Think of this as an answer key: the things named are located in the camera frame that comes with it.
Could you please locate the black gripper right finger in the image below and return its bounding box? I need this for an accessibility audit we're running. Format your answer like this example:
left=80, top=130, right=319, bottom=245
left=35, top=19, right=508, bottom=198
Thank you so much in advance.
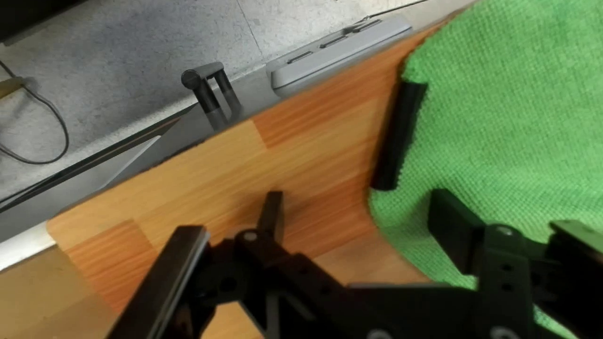
left=430, top=187, right=603, bottom=339

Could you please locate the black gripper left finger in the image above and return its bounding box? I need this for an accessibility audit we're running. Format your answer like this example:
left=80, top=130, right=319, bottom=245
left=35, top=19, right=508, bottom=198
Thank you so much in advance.
left=108, top=191, right=317, bottom=339

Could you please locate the green microfibre cloth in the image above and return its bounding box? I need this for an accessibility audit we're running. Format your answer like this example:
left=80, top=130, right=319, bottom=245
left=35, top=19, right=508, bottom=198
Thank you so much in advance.
left=366, top=0, right=603, bottom=339

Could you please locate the small black hook stand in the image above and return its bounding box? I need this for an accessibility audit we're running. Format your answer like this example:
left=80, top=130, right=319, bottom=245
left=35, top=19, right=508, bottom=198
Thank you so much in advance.
left=180, top=61, right=246, bottom=132

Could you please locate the black metal frame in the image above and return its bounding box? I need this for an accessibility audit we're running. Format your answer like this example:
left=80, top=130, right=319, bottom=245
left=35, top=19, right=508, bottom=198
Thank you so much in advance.
left=0, top=115, right=185, bottom=213

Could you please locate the black looped cable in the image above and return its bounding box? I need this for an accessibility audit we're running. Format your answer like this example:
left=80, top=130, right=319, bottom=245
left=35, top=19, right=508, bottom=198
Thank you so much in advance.
left=0, top=59, right=72, bottom=168

